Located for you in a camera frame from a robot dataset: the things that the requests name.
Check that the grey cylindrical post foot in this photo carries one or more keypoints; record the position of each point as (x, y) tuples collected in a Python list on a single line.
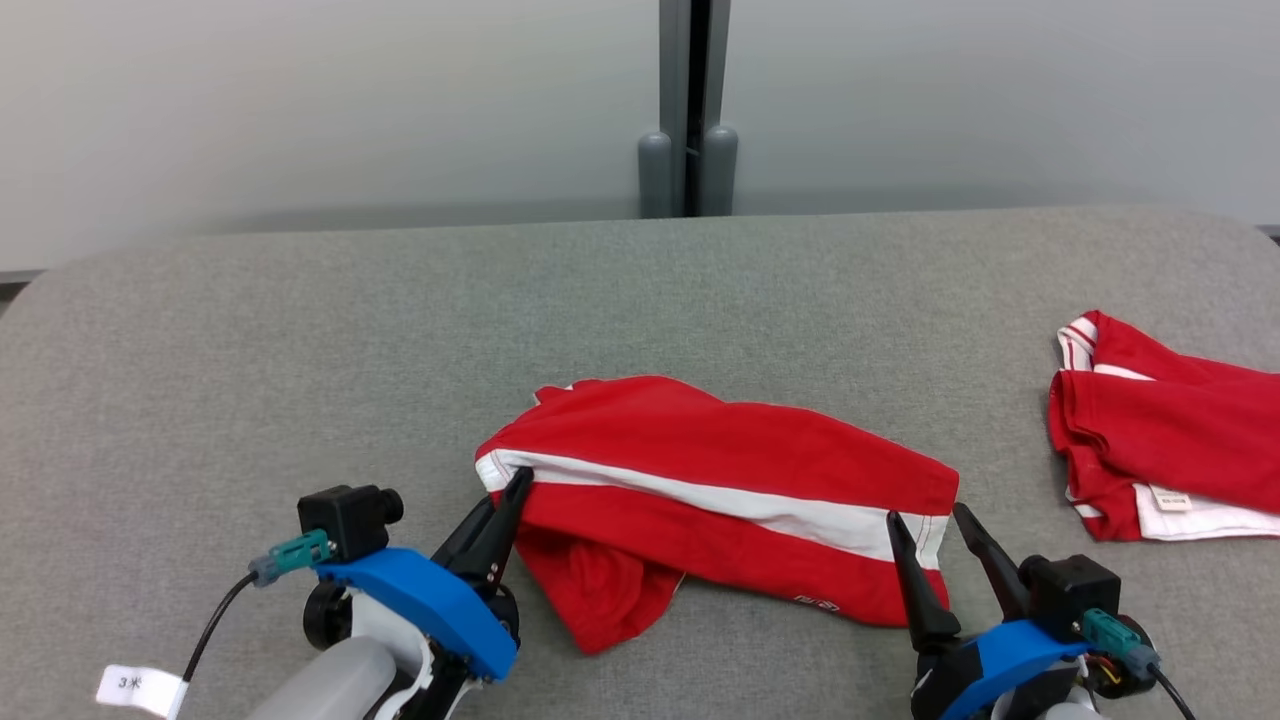
[(655, 175), (718, 170)]

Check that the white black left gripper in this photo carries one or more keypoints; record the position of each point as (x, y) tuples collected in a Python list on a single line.
[(425, 668)]

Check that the red basketball jersey number 23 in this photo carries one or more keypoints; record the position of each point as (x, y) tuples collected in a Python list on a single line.
[(1170, 430)]

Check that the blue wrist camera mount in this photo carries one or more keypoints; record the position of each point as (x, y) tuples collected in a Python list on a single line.
[(430, 605), (1010, 650)]

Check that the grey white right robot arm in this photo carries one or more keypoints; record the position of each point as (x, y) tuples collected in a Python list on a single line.
[(1070, 713)]

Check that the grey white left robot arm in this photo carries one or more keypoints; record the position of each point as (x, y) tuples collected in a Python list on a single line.
[(330, 685)]

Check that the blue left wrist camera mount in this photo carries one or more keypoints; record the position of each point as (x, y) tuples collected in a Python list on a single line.
[(430, 605)]

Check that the red basketball shorts white stripe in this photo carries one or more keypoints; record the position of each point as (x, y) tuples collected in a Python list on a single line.
[(720, 450)]

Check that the grey metal partition post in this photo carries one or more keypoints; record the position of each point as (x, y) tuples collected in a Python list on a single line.
[(688, 80)]

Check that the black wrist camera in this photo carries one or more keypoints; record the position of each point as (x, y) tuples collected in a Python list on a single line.
[(345, 520), (1070, 590)]

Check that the teal right camera connector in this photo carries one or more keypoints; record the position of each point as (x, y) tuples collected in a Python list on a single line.
[(1120, 640)]

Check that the teal left camera connector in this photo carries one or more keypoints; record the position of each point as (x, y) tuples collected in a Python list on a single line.
[(295, 553)]

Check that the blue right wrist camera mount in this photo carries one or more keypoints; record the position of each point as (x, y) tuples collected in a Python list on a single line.
[(1010, 650)]

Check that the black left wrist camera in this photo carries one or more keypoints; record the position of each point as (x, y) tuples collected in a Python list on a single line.
[(345, 520)]

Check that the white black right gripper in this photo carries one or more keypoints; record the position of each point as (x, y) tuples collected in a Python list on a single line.
[(930, 680)]

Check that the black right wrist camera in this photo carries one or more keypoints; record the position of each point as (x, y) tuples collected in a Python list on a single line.
[(1070, 590)]

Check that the teal camera connector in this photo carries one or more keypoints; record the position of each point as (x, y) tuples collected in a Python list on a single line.
[(295, 553), (1120, 640)]

